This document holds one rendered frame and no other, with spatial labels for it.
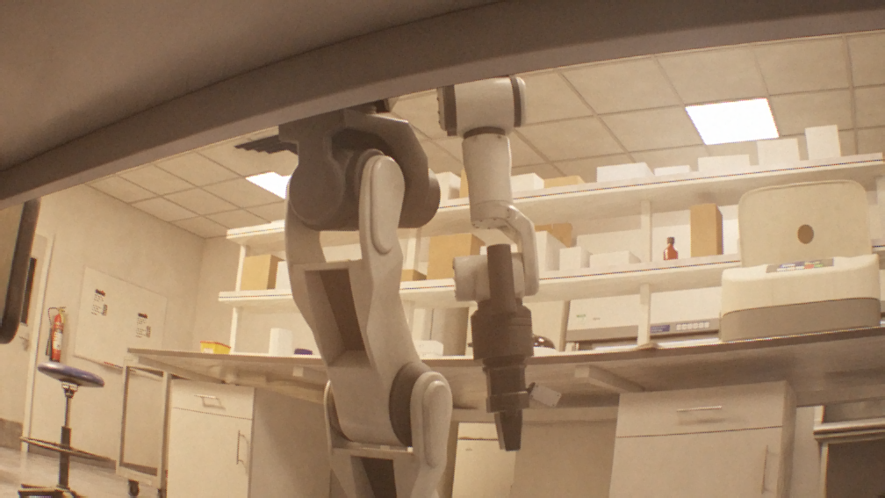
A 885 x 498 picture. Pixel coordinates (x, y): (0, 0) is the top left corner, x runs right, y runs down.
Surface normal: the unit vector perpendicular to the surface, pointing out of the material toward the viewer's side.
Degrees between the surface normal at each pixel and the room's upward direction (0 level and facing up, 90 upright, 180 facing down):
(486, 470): 90
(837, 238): 105
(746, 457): 90
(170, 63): 180
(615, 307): 82
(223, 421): 90
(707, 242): 90
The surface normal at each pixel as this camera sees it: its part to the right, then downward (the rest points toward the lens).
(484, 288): 0.00, -0.24
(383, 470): -0.45, 0.32
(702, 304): -0.51, -0.43
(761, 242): -0.51, -0.04
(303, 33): -0.08, 0.95
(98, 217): 0.85, -0.09
